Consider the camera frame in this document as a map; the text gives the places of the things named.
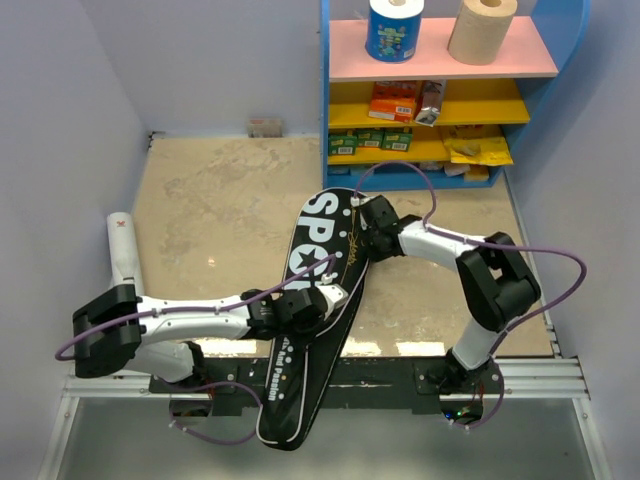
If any black sport racket bag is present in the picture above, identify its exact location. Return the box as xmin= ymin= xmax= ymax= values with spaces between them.
xmin=256 ymin=188 xmax=369 ymax=451

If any white shuttlecock tube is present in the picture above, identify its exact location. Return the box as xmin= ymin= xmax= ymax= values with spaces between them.
xmin=106 ymin=212 xmax=145 ymax=295

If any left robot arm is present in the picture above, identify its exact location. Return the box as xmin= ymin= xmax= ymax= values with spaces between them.
xmin=72 ymin=284 xmax=346 ymax=392

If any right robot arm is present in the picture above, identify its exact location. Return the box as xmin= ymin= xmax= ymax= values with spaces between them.
xmin=351 ymin=195 xmax=541 ymax=393

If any green box right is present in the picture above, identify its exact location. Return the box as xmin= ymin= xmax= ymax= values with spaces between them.
xmin=381 ymin=127 xmax=413 ymax=152

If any green box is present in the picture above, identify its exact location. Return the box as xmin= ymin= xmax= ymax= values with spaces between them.
xmin=328 ymin=130 xmax=358 ymax=156
xmin=381 ymin=127 xmax=413 ymax=152
xmin=356 ymin=128 xmax=384 ymax=149

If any green box middle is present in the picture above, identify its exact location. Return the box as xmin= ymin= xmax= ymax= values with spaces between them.
xmin=356 ymin=128 xmax=384 ymax=149

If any green box left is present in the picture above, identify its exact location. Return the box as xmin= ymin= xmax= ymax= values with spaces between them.
xmin=328 ymin=130 xmax=358 ymax=156

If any blue shelf unit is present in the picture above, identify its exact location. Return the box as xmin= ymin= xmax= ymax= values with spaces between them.
xmin=319 ymin=1 xmax=590 ymax=191

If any yellow snack bag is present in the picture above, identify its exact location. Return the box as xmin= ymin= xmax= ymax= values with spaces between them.
xmin=440 ymin=125 xmax=513 ymax=167

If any orange snack box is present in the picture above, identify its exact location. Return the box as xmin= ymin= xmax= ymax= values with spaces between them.
xmin=368 ymin=81 xmax=418 ymax=123

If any silver snack bag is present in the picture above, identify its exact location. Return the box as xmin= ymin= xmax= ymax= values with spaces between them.
xmin=414 ymin=80 xmax=447 ymax=127

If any small pink eraser box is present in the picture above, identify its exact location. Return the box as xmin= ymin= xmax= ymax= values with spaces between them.
xmin=246 ymin=117 xmax=284 ymax=138

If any blue wrapped paper roll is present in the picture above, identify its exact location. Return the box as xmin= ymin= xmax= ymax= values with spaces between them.
xmin=365 ymin=0 xmax=425 ymax=63

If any brown paper towel roll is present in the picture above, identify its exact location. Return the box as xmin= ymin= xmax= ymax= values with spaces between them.
xmin=447 ymin=0 xmax=518 ymax=66

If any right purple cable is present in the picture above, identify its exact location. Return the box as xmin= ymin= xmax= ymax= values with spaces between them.
xmin=352 ymin=160 xmax=589 ymax=431

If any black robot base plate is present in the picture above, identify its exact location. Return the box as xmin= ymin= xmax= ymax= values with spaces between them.
xmin=149 ymin=357 xmax=504 ymax=423

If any aluminium rail frame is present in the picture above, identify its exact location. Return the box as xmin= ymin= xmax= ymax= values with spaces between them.
xmin=37 ymin=132 xmax=614 ymax=480

